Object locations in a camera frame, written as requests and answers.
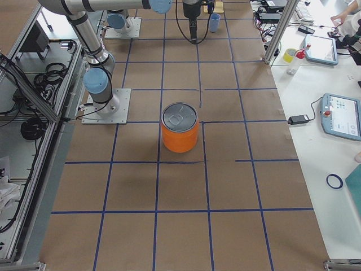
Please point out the aluminium frame post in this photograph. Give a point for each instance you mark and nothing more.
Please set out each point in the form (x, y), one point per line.
(280, 29)

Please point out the orange soda can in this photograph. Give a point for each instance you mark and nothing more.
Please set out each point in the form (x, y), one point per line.
(179, 127)

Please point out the left teach pendant tablet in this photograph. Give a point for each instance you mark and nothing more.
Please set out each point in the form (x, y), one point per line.
(320, 49)

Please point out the black power adapter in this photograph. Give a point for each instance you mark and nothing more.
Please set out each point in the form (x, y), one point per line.
(298, 119)
(269, 17)

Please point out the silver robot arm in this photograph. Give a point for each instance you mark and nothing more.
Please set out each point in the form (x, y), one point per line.
(160, 7)
(76, 14)

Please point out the yellow tape roll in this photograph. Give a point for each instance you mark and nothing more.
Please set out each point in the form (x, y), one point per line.
(289, 54)

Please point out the black smartphone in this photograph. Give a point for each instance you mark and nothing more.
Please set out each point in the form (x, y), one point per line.
(306, 30)

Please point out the red cap squeeze bottle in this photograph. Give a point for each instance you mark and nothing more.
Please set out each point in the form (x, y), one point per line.
(301, 53)

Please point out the teal board corner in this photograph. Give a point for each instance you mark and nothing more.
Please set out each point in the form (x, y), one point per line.
(353, 184)

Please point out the right teach pendant tablet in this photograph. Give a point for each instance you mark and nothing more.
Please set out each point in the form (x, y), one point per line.
(340, 116)

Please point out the light blue plastic cup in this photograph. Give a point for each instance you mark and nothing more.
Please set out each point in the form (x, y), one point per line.
(214, 22)

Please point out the wooden cup rack stand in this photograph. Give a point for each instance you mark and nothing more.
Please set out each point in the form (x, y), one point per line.
(218, 7)

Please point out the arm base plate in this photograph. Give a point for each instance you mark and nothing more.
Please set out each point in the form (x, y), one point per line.
(121, 28)
(115, 112)

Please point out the teach pendant tablet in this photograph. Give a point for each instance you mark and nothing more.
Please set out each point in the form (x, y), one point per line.
(340, 116)
(320, 49)

